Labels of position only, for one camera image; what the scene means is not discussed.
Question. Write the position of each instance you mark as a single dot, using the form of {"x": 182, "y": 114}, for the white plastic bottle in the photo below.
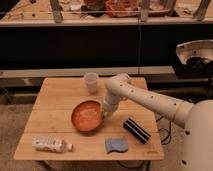
{"x": 51, "y": 144}

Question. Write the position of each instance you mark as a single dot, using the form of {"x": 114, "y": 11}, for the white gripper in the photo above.
{"x": 110, "y": 104}

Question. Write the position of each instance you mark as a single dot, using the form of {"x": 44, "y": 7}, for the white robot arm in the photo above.
{"x": 195, "y": 119}

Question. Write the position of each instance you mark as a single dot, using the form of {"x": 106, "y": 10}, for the blue sponge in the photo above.
{"x": 119, "y": 145}

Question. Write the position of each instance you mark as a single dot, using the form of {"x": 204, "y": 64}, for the white round machine housing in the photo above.
{"x": 194, "y": 59}

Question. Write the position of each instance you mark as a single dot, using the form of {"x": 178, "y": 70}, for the wooden folding table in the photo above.
{"x": 51, "y": 116}

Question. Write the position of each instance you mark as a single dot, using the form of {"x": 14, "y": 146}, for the long wooden shelf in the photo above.
{"x": 36, "y": 13}

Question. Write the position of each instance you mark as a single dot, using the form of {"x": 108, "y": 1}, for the black striped eraser block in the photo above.
{"x": 137, "y": 131}

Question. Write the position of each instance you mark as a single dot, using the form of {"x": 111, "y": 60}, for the translucent plastic cup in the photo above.
{"x": 91, "y": 81}

